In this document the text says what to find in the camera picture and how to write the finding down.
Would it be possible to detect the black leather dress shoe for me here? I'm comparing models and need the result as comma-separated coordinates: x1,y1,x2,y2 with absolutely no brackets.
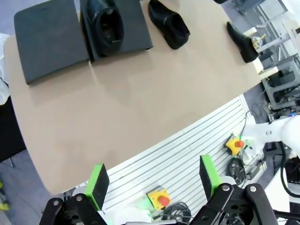
87,0,125,57
226,21,259,64

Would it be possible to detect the grey metal rack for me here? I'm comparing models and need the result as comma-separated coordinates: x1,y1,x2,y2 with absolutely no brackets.
260,55,300,122

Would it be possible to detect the slotted aluminium base frame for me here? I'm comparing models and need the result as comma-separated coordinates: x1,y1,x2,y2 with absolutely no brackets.
62,93,268,225

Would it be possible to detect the white plastic cover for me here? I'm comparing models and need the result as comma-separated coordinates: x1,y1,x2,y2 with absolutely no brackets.
0,32,11,106

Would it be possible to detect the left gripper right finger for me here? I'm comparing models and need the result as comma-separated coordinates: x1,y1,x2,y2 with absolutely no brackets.
190,154,278,225

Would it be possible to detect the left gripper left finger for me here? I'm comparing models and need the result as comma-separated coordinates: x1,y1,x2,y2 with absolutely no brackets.
41,163,110,225

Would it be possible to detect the black cable bundle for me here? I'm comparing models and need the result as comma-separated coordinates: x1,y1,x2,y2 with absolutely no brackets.
161,202,193,223
226,156,247,186

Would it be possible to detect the yellow emergency stop button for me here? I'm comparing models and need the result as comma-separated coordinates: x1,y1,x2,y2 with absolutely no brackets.
225,136,246,156
146,186,172,210

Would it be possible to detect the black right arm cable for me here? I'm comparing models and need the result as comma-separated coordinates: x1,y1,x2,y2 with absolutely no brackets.
279,140,300,199

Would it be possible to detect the clear plastic cup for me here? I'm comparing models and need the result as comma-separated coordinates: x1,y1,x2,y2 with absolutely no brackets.
251,34,267,50

